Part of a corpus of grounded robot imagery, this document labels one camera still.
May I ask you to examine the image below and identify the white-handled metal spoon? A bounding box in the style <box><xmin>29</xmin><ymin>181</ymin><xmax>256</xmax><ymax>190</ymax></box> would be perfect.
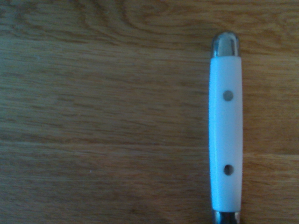
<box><xmin>207</xmin><ymin>32</ymin><xmax>244</xmax><ymax>224</ymax></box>

